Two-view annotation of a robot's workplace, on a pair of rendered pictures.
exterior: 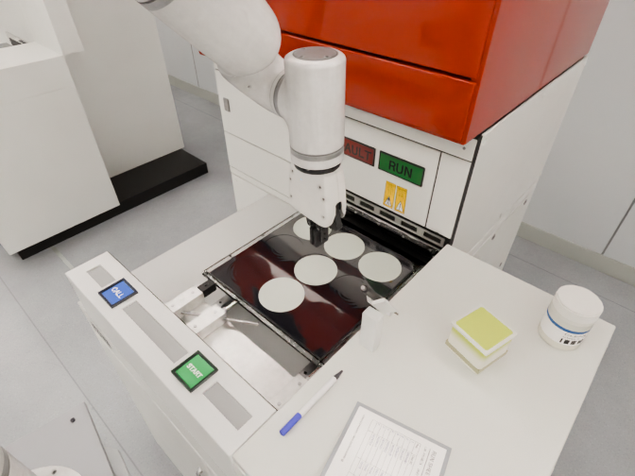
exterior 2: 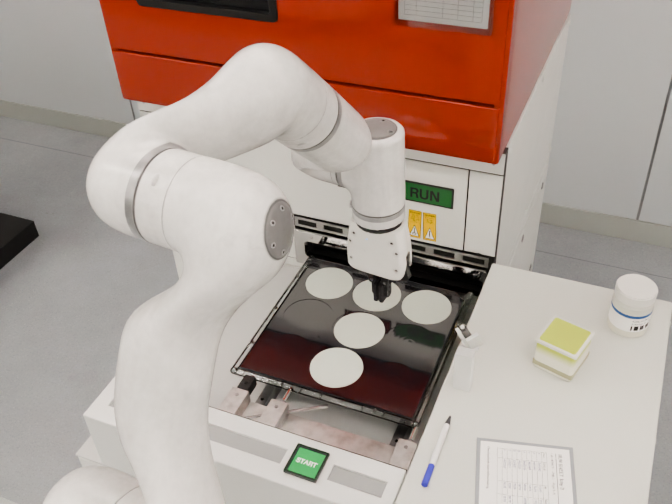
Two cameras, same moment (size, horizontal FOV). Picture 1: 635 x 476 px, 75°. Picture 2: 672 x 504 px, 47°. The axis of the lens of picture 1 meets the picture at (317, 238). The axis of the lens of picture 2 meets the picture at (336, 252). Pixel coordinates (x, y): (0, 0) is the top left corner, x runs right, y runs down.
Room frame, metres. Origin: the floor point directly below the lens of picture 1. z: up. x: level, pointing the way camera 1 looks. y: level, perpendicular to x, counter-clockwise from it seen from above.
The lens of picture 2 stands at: (-0.33, 0.36, 1.97)
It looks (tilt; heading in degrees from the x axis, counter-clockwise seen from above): 39 degrees down; 343
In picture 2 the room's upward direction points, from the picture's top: 3 degrees counter-clockwise
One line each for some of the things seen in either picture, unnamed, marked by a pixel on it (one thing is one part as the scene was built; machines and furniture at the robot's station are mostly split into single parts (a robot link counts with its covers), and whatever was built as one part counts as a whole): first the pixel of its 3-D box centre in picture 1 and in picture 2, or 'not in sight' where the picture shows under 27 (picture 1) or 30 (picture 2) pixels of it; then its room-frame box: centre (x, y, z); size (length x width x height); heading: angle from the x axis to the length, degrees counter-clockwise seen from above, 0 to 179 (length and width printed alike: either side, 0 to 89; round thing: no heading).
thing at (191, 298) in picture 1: (184, 302); (231, 409); (0.59, 0.29, 0.89); 0.08 x 0.03 x 0.03; 138
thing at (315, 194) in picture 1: (317, 184); (379, 239); (0.58, 0.00, 1.20); 0.10 x 0.07 x 0.11; 42
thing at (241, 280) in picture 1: (315, 269); (357, 329); (0.69, 0.01, 0.90); 0.34 x 0.34 x 0.01; 48
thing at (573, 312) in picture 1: (568, 317); (631, 306); (0.46, -0.43, 1.01); 0.07 x 0.07 x 0.10
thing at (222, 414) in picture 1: (163, 352); (241, 466); (0.47, 0.30, 0.89); 0.55 x 0.09 x 0.14; 48
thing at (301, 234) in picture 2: (364, 226); (386, 265); (0.86, -0.12, 0.89); 0.44 x 0.02 x 0.10; 48
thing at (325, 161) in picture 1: (316, 150); (377, 208); (0.58, 0.00, 1.26); 0.09 x 0.08 x 0.03; 42
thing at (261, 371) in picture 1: (231, 352); (311, 445); (0.48, 0.17, 0.87); 0.36 x 0.08 x 0.03; 48
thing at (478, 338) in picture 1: (478, 339); (562, 349); (0.42, -0.27, 1.00); 0.07 x 0.07 x 0.07; 32
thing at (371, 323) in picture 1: (378, 314); (467, 352); (0.45, -0.10, 1.03); 0.06 x 0.04 x 0.13; 138
